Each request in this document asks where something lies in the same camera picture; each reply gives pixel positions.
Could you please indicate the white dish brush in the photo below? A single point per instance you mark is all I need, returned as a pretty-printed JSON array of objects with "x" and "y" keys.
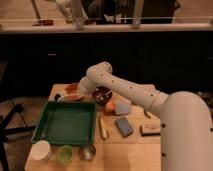
[{"x": 66, "y": 97}]

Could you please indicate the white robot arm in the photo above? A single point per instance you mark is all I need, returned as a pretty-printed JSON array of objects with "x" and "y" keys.
[{"x": 186, "y": 123}]

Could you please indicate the dark brown bowl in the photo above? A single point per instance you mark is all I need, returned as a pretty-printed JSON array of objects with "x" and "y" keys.
[{"x": 102, "y": 95}]

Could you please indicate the orange red bowl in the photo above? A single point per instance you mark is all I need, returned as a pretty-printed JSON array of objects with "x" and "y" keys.
[{"x": 72, "y": 89}]

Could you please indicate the orange ball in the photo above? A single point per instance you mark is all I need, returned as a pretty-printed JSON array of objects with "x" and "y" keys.
[{"x": 110, "y": 107}]

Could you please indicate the blue sponge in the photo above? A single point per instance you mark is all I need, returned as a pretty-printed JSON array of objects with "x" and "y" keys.
[{"x": 124, "y": 126}]

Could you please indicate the beige stick toy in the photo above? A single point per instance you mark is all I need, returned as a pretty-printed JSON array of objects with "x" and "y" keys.
[{"x": 103, "y": 129}]

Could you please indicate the green plastic tray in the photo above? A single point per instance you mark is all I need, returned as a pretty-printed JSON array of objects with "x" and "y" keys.
[{"x": 66, "y": 123}]

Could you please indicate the beige block eraser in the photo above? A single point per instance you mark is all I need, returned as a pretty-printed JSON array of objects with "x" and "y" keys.
[{"x": 150, "y": 129}]

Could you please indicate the small metal cup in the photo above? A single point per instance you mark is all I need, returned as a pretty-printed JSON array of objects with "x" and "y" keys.
[{"x": 87, "y": 152}]

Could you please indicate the green plastic cup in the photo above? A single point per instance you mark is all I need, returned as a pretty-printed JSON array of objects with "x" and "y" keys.
[{"x": 64, "y": 154}]

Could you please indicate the white plastic cup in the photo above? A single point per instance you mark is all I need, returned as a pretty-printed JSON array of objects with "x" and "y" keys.
[{"x": 41, "y": 151}]

